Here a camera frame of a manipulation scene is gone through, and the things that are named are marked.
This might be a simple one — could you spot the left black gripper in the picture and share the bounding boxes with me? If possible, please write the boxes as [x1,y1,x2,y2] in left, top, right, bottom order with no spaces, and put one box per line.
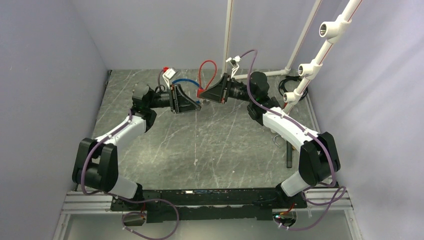
[147,83,201,114]

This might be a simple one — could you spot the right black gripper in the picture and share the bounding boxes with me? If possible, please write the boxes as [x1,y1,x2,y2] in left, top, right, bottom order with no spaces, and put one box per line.
[199,72,256,104]

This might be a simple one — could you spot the blue cable lock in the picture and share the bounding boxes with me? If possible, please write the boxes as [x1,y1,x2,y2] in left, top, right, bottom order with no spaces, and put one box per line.
[172,78,202,104]

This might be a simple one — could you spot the red cable lock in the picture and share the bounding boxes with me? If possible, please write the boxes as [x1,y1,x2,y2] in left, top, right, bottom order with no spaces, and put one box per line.
[196,59,219,100]

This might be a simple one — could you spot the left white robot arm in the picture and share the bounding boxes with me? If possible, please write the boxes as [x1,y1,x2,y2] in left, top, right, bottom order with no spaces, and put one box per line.
[72,84,201,210]

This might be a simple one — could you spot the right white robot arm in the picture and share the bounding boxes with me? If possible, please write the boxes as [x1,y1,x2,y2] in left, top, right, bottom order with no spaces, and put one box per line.
[198,71,341,208]

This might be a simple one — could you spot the silver metal hook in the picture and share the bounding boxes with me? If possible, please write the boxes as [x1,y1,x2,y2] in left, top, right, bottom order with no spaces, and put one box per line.
[273,134,281,148]

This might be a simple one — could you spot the dark grey rod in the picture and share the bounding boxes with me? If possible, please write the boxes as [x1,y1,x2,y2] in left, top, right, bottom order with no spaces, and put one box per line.
[270,96,295,169]

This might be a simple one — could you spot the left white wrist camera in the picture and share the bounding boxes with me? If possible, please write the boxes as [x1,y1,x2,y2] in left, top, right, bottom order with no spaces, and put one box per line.
[162,67,177,89]

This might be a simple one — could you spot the black coiled cable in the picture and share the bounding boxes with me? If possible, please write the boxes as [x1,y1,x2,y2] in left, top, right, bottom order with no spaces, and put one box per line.
[277,75,310,100]

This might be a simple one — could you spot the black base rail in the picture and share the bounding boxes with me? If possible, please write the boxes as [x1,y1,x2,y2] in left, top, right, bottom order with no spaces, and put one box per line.
[110,187,307,223]

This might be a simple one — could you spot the white PVC pipe frame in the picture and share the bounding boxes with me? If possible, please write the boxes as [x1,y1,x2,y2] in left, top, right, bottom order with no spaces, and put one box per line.
[220,0,364,115]

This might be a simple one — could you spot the aluminium frame rail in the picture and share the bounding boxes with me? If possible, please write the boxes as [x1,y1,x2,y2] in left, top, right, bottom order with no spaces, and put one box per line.
[59,187,363,240]

